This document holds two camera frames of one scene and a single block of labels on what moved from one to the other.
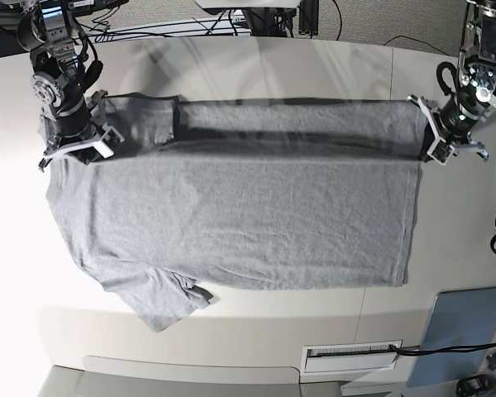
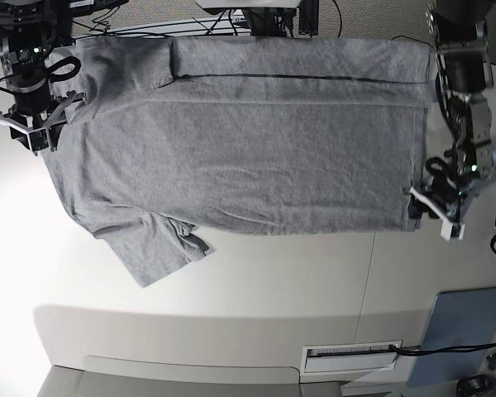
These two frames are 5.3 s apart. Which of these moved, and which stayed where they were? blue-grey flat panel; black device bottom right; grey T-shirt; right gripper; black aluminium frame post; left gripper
Moved: grey T-shirt; right gripper; left gripper
Stayed: black device bottom right; blue-grey flat panel; black aluminium frame post
